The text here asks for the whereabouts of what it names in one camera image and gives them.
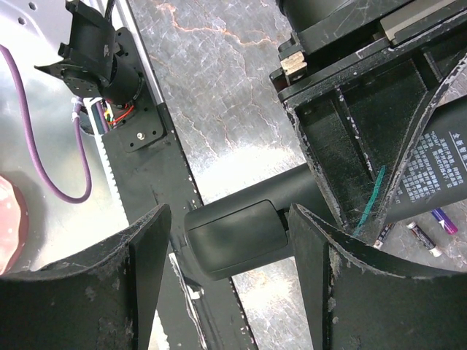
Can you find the black gold battery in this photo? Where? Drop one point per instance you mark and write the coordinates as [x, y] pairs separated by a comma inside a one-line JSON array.
[[382, 237]]

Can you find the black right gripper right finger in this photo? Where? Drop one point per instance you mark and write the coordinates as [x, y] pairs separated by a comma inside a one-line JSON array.
[[358, 297]]

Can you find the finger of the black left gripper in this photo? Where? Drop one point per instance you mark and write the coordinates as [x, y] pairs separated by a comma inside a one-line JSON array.
[[373, 148]]

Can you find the blue purple battery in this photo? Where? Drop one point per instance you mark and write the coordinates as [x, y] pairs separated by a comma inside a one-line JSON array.
[[444, 221]]

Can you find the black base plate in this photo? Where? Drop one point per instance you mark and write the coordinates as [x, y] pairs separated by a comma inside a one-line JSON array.
[[149, 167]]

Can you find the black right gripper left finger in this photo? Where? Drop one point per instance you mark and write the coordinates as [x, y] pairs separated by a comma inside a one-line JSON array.
[[103, 297]]

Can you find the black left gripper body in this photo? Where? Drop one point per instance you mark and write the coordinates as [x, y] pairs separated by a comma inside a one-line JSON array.
[[329, 37]]

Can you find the black white-tipped battery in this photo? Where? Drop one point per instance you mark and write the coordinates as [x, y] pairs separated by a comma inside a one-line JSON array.
[[426, 241]]

